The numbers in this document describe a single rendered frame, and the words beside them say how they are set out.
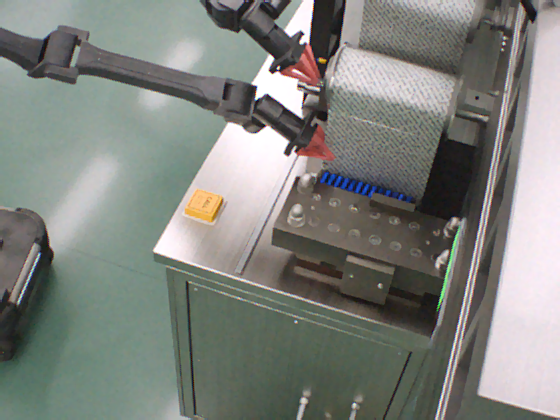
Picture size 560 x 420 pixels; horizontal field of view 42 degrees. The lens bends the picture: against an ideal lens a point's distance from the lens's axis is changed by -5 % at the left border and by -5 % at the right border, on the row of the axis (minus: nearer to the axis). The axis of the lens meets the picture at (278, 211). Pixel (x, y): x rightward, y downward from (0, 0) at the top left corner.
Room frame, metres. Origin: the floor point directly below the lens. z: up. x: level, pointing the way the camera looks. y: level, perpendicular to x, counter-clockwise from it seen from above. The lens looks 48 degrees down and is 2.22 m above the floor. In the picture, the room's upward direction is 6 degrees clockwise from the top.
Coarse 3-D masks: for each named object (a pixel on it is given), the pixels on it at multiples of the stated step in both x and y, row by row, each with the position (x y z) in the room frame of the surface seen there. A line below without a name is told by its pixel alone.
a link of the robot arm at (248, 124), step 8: (240, 80) 1.25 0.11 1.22; (256, 88) 1.25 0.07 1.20; (248, 104) 1.23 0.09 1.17; (232, 112) 1.19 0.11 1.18; (248, 112) 1.20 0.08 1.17; (232, 120) 1.18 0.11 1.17; (240, 120) 1.18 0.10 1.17; (248, 120) 1.19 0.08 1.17; (248, 128) 1.24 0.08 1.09; (256, 128) 1.23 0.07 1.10
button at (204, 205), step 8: (200, 192) 1.19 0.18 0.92; (208, 192) 1.19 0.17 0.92; (192, 200) 1.17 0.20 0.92; (200, 200) 1.17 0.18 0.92; (208, 200) 1.17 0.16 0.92; (216, 200) 1.17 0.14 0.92; (184, 208) 1.14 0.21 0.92; (192, 208) 1.14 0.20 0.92; (200, 208) 1.14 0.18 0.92; (208, 208) 1.15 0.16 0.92; (216, 208) 1.15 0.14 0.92; (192, 216) 1.13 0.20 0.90; (200, 216) 1.13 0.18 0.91; (208, 216) 1.13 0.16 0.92
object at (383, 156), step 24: (336, 120) 1.19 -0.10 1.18; (360, 120) 1.18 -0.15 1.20; (336, 144) 1.19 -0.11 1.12; (360, 144) 1.18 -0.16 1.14; (384, 144) 1.16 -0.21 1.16; (408, 144) 1.15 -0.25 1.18; (432, 144) 1.14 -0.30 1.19; (336, 168) 1.19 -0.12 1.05; (360, 168) 1.18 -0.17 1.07; (384, 168) 1.16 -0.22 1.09; (408, 168) 1.15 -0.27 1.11; (408, 192) 1.15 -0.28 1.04
